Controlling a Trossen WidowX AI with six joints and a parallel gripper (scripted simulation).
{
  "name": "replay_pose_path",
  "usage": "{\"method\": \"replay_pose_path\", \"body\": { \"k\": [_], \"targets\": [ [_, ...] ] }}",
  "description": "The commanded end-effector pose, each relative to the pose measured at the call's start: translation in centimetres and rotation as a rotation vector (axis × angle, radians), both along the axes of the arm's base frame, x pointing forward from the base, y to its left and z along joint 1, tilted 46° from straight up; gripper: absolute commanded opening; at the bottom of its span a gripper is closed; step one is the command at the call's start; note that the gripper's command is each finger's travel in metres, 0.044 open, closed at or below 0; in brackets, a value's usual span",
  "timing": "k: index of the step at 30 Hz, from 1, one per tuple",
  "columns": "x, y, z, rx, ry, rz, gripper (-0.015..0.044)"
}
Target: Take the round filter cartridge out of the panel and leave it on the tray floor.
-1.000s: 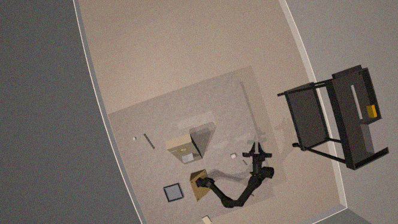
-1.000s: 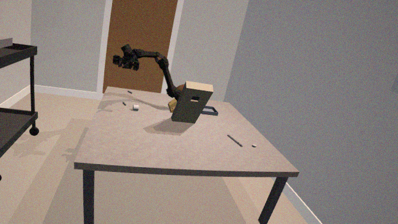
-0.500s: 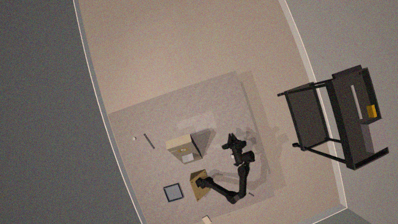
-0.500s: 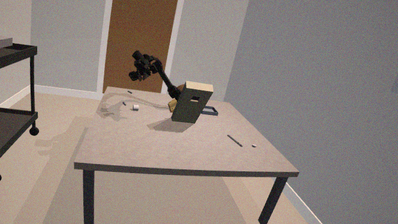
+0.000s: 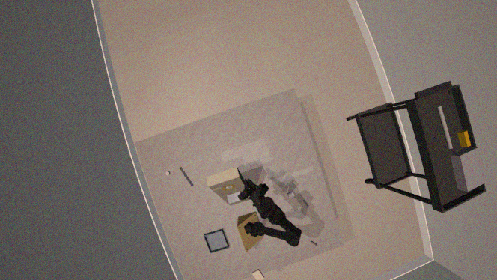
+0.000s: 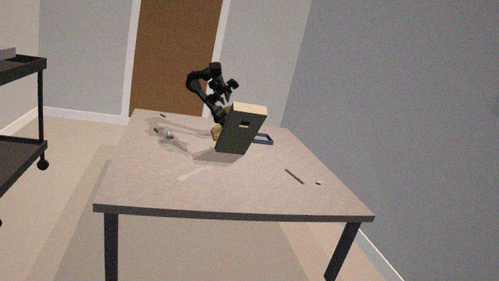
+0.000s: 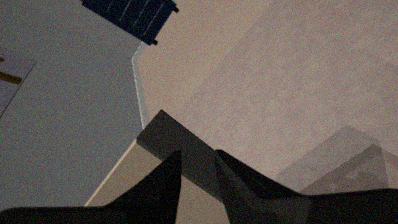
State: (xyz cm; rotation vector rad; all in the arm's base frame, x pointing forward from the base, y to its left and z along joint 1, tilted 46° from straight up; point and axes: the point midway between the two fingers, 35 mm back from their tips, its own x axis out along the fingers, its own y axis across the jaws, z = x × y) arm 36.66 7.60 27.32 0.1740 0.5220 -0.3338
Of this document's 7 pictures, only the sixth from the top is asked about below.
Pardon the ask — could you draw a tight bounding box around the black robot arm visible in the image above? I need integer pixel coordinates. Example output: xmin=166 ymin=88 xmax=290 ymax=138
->
xmin=185 ymin=62 xmax=227 ymax=127

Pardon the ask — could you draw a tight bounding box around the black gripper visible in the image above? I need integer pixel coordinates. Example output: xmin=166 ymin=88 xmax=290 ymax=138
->
xmin=205 ymin=79 xmax=239 ymax=105

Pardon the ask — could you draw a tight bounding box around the beige flat panel with round hole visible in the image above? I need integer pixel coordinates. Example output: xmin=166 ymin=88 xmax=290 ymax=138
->
xmin=214 ymin=101 xmax=268 ymax=155

